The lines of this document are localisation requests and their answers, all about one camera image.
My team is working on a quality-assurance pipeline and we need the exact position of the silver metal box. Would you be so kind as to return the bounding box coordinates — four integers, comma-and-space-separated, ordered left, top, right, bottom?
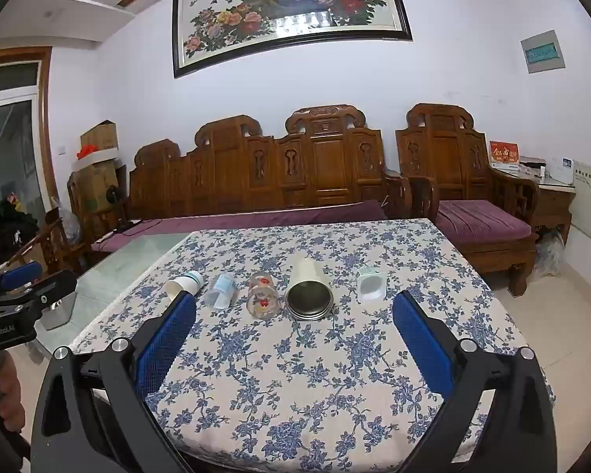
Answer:
38, 292, 78, 332

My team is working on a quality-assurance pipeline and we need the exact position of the red gift box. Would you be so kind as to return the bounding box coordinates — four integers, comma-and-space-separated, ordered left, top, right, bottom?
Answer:
489, 141, 521, 171

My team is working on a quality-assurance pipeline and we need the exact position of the clear plastic bag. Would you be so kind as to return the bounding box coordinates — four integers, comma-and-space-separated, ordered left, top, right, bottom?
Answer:
534, 228, 568, 277

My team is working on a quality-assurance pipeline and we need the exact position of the purple armchair cushion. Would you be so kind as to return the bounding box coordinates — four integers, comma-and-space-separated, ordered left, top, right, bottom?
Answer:
436, 200, 533, 246

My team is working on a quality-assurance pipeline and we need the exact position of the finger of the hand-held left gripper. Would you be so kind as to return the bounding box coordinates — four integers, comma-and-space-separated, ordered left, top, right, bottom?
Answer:
0, 261, 45, 297
0, 270, 78, 327

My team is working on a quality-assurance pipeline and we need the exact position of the cream metal cup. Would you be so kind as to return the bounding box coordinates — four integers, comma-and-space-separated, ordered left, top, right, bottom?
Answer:
284, 255, 335, 322

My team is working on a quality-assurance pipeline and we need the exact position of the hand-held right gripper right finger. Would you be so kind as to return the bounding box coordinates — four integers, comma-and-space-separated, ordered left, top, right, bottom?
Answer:
391, 290, 558, 473

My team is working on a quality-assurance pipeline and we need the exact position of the small cardboard box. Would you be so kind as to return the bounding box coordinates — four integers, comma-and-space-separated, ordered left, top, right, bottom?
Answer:
80, 120, 119, 153

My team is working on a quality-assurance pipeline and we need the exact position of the white wall panel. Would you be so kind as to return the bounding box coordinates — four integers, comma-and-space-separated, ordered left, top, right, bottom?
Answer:
570, 160, 591, 240

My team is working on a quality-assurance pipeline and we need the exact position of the carved wooden armchair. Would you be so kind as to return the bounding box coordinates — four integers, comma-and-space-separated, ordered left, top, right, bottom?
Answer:
395, 103, 541, 297

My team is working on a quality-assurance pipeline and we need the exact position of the white box with blue label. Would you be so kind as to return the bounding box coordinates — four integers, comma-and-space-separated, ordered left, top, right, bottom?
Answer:
550, 157, 575, 186

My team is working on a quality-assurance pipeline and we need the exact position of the glass cup with red flowers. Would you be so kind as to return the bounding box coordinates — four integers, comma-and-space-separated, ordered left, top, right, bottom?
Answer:
246, 275, 281, 319

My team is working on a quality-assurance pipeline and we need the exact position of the small wooden chair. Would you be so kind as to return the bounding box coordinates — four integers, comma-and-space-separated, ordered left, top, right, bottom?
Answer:
27, 207, 92, 279

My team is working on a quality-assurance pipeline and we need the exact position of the grey wall electrical box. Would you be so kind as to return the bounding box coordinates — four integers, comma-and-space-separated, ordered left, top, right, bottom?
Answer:
520, 30, 567, 75

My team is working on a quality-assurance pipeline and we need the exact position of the wooden side table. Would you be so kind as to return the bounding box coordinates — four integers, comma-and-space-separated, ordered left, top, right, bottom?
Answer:
531, 177, 577, 247

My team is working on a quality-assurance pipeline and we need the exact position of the small white square cup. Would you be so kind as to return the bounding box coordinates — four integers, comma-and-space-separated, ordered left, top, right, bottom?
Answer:
356, 267, 387, 304

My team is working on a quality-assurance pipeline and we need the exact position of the long purple sofa cushion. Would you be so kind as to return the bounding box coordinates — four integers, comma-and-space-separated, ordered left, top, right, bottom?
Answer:
91, 200, 390, 253

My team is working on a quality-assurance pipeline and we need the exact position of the clear blue plastic cup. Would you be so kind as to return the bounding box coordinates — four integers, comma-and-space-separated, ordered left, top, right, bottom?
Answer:
204, 274, 237, 311

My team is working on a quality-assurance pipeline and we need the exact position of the wooden door frame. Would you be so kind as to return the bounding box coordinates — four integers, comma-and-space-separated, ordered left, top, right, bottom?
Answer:
0, 46, 61, 208

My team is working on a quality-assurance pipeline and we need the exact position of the blue floral tablecloth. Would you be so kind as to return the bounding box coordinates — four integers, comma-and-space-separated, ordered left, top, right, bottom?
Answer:
69, 218, 557, 473

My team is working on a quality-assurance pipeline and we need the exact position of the white cup with teal band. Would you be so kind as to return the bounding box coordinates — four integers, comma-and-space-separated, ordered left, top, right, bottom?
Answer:
165, 271, 205, 304

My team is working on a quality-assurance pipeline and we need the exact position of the person's left hand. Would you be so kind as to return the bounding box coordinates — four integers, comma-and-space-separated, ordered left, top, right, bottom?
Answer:
0, 350, 24, 437

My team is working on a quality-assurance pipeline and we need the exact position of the carved wooden sofa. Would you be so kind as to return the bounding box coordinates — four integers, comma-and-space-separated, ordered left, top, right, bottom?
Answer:
125, 104, 414, 222

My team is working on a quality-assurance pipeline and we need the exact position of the framed peacock flower painting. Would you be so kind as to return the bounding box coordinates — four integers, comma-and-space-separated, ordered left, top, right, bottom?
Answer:
171, 0, 413, 80

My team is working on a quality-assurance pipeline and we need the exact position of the large cardboard box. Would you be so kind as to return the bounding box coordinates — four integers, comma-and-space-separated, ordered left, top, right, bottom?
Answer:
70, 162, 120, 218

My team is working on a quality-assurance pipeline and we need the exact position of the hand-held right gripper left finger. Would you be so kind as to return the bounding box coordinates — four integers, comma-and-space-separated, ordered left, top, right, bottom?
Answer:
31, 291, 198, 473

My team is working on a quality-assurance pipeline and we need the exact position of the white flat box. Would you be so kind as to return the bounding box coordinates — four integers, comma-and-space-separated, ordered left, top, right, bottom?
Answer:
76, 149, 119, 168

